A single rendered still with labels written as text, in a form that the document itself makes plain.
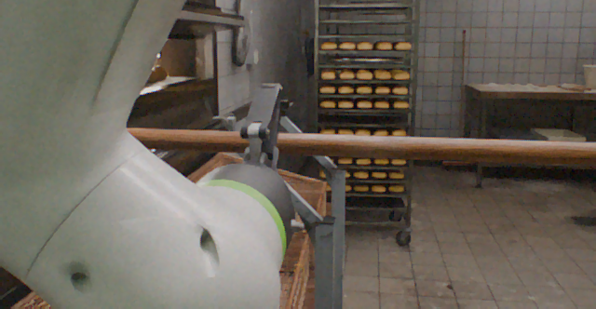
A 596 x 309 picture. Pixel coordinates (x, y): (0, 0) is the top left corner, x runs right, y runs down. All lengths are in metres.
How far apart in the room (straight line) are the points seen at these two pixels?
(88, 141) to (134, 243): 0.06
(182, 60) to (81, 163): 2.04
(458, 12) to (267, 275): 5.51
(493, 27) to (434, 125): 1.16
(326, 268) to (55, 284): 0.91
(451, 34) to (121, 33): 5.54
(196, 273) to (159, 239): 0.03
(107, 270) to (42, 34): 0.12
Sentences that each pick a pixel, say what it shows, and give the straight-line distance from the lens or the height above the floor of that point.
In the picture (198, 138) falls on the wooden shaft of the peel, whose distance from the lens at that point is 0.73.
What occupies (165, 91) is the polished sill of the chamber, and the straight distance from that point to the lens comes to 1.77.
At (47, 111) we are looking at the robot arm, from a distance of 0.25.
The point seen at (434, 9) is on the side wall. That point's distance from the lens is 5.71.
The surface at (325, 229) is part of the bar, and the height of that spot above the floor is 0.94.
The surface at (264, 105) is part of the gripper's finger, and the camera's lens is 0.52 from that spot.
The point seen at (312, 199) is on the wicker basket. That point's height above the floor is 0.65.
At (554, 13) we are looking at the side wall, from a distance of 5.96.
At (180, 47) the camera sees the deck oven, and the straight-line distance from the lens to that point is 2.31.
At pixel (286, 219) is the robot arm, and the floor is 1.20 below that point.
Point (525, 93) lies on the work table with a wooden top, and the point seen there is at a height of 0.88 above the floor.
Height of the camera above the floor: 1.33
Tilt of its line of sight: 11 degrees down
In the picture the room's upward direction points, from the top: straight up
